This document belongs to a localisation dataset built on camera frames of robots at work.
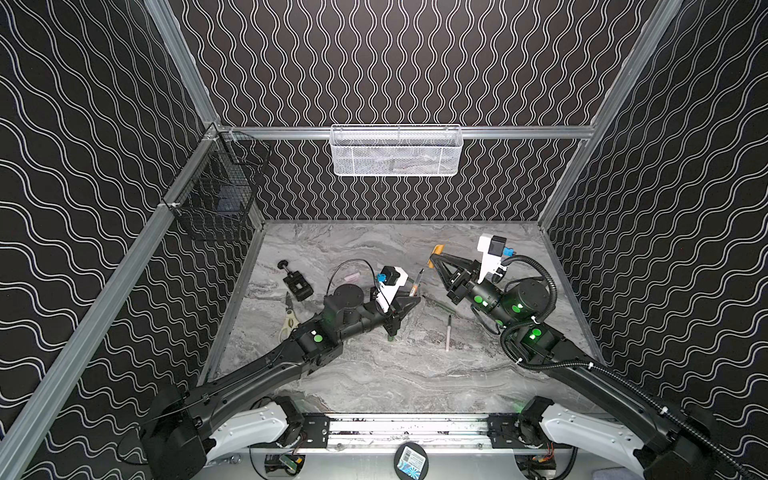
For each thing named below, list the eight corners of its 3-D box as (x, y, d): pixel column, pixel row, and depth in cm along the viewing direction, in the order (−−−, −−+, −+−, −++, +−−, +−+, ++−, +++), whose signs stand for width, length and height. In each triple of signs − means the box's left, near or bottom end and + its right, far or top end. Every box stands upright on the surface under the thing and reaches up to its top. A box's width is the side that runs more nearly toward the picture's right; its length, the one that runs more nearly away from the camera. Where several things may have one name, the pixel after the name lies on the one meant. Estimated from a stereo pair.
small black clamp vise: (299, 302, 100) (297, 297, 98) (275, 270, 109) (272, 265, 107) (314, 292, 102) (312, 288, 100) (289, 262, 111) (287, 257, 109)
